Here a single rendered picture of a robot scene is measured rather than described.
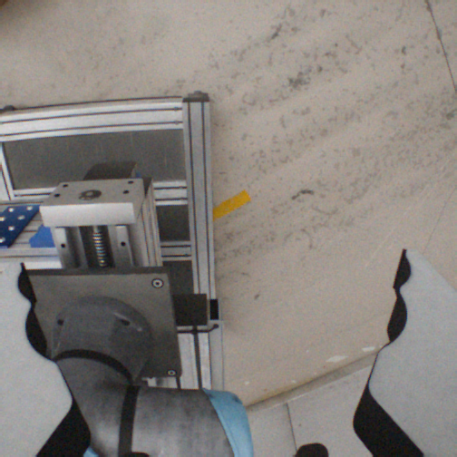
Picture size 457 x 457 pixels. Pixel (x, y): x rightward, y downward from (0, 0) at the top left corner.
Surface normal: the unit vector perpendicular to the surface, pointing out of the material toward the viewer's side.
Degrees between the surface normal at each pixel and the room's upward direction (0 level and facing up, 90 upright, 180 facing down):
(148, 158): 0
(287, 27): 0
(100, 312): 72
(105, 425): 68
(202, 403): 102
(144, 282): 0
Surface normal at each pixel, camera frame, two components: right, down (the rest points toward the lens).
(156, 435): 0.11, -0.48
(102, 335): 0.40, -0.61
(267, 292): 0.05, 0.49
